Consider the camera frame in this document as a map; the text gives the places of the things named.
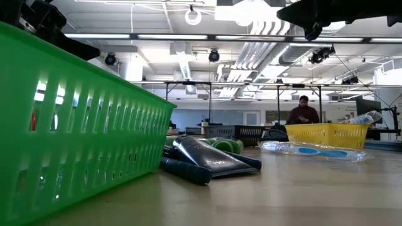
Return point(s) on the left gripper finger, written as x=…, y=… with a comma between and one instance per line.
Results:
x=75, y=47

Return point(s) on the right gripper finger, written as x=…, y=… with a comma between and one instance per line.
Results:
x=314, y=12

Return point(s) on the blue toothbrush clear wrapper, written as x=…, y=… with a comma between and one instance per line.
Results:
x=364, y=118
x=314, y=152

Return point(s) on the red plastic basket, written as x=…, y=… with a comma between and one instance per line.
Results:
x=33, y=122

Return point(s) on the black computer monitor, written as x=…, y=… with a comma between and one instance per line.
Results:
x=366, y=106

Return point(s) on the green plastic basket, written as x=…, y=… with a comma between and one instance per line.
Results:
x=94, y=142

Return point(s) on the person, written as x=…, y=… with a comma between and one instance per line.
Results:
x=303, y=114

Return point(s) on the yellow plastic basket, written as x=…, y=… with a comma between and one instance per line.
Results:
x=326, y=144

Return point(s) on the grey box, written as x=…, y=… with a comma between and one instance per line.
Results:
x=193, y=130

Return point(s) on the white cup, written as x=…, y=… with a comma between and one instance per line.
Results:
x=204, y=128

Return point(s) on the black plastic basket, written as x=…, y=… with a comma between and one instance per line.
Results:
x=220, y=133

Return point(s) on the black metal rig frame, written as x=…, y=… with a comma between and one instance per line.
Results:
x=212, y=37

